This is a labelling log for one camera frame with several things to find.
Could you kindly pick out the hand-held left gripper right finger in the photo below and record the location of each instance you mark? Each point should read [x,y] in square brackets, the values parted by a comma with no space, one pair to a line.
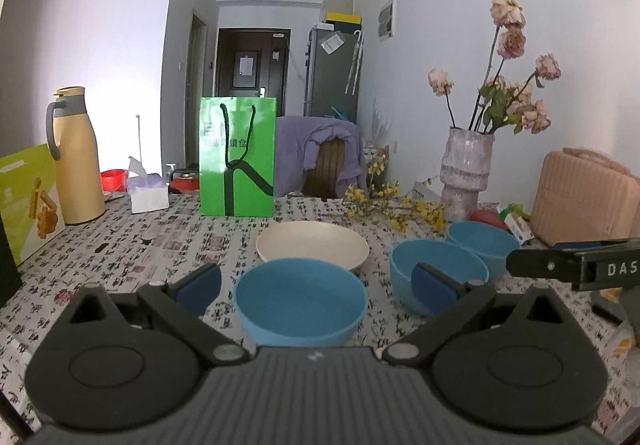
[430,285]

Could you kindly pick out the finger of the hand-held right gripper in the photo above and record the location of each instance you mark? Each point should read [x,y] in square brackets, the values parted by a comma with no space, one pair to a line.
[545,265]
[590,245]

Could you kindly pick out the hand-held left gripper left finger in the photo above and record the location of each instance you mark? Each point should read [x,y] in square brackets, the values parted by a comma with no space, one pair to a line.
[200,282]

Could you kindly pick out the blue bowl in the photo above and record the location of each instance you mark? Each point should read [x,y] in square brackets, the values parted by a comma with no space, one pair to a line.
[440,255]
[480,240]
[300,300]

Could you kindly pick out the cream round plate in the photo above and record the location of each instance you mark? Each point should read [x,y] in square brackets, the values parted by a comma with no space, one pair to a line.
[310,242]

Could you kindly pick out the pink ribbed case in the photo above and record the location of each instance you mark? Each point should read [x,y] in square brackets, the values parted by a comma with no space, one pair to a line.
[585,195]

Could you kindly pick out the green and white packet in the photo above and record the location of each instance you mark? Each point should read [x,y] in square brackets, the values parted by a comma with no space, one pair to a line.
[517,222]

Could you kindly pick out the red box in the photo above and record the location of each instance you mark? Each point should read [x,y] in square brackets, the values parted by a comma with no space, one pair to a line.
[482,217]

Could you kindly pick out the calligraphy printed tablecloth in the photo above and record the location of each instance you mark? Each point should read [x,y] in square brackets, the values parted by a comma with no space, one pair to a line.
[125,250]

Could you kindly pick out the yellow flower branch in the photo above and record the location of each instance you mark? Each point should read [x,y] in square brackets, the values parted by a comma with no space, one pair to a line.
[395,205]

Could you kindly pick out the dark red low pot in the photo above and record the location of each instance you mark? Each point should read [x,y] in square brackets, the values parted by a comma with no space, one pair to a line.
[185,184]

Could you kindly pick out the white tissue box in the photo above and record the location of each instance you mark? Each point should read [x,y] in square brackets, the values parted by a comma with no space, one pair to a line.
[147,197]

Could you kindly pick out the pale pink ceramic vase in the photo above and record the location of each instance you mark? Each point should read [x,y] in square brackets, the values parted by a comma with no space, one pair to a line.
[465,175]

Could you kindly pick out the green paper bag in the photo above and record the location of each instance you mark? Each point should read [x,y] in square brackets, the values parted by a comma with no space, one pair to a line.
[237,155]

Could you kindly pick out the red bucket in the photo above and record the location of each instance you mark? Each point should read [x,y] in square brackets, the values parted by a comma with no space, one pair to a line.
[114,180]

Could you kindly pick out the dried grass bouquet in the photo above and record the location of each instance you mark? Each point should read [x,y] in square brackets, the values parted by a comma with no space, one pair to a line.
[380,140]

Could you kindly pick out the wooden chair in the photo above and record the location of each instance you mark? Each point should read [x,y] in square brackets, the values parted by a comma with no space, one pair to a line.
[327,170]

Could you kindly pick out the white pole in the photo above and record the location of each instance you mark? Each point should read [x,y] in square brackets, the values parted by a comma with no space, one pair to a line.
[138,140]

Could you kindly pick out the purple jacket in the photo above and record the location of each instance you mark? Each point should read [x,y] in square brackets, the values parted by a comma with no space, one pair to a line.
[300,150]

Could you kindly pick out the dried pink roses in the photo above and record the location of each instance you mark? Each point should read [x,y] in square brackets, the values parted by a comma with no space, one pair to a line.
[505,100]

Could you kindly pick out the yellow thermos jug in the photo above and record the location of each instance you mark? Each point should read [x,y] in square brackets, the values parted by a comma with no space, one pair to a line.
[75,165]

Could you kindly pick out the yellow-green snack box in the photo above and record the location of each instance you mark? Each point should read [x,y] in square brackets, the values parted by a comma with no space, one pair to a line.
[27,205]

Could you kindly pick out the dark entrance door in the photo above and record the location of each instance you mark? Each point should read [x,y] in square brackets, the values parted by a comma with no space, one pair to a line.
[250,70]

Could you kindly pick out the paper notice on door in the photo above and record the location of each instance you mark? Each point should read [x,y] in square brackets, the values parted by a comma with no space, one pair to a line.
[246,65]

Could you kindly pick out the grey refrigerator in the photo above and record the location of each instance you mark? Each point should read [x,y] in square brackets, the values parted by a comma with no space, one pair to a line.
[332,70]

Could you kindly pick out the hanging white umbrella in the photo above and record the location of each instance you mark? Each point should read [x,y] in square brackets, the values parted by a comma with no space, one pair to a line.
[355,60]

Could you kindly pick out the paper sheet on refrigerator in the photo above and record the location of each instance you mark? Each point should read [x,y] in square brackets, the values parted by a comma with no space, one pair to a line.
[331,42]

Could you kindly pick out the yellow box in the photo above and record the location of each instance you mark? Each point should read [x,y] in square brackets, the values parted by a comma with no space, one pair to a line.
[342,19]

